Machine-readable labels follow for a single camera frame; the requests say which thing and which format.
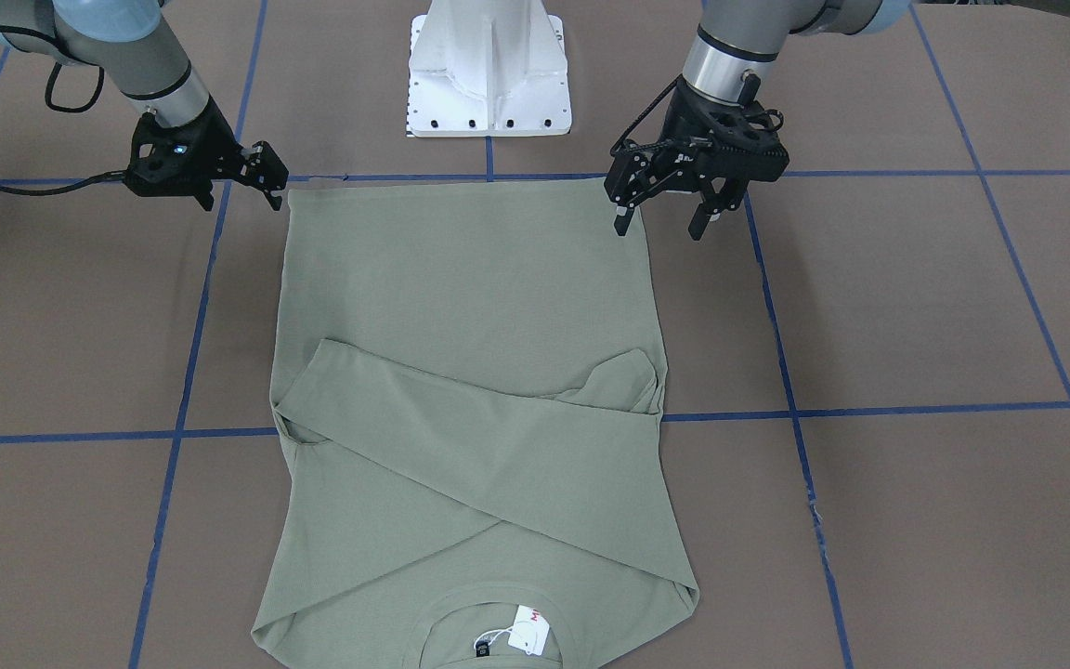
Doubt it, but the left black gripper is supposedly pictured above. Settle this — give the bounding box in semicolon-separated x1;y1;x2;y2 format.
603;79;789;242

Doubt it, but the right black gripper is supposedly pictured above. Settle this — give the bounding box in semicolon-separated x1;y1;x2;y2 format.
219;141;290;212

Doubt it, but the olive green long-sleeve shirt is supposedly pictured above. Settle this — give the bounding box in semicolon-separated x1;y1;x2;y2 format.
253;178;699;668

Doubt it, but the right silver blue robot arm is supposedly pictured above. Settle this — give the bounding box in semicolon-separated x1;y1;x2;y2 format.
0;1;289;211

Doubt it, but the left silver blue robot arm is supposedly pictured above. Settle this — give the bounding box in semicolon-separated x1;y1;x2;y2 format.
603;1;910;240

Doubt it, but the white shirt price tag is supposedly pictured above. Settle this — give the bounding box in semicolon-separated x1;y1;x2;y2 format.
473;605;551;657

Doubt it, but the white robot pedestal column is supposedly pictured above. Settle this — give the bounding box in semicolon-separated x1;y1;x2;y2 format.
406;1;574;138

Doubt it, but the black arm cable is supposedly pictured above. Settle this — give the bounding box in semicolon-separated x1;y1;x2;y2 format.
0;22;141;197

